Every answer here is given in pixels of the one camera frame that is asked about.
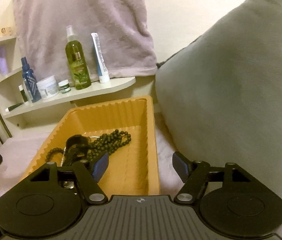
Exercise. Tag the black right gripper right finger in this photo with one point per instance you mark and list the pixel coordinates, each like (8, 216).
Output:
(196, 175)

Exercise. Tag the green spray bottle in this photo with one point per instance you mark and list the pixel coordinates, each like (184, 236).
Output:
(76, 60)

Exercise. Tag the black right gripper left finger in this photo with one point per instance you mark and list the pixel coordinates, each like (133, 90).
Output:
(84, 174)

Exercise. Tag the orange plastic tray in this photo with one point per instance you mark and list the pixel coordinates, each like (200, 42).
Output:
(126, 128)

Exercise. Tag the lilac tube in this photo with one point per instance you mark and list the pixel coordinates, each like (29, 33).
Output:
(3, 61)

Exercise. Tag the dark blue spray bottle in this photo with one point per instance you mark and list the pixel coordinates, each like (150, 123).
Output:
(30, 81)

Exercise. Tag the small green-label jar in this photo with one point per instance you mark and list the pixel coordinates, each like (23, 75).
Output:
(64, 86)

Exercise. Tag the cream corner shelf unit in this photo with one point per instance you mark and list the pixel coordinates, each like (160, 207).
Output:
(17, 115)

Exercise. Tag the cream box top shelf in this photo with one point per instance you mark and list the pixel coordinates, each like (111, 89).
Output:
(6, 31)

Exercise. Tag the blue white tube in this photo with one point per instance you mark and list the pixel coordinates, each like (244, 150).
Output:
(102, 70)

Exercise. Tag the white cream jar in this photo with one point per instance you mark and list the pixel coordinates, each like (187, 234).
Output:
(47, 87)

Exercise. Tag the mauve hanging towel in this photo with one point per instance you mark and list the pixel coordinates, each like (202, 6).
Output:
(126, 43)

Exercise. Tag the grey pillow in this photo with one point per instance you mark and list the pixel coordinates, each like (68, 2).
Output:
(221, 96)

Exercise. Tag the dark green white-tipped pen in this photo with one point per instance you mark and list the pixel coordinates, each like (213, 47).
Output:
(9, 109)

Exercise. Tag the small dark green vial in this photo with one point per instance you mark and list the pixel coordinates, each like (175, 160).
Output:
(23, 94)

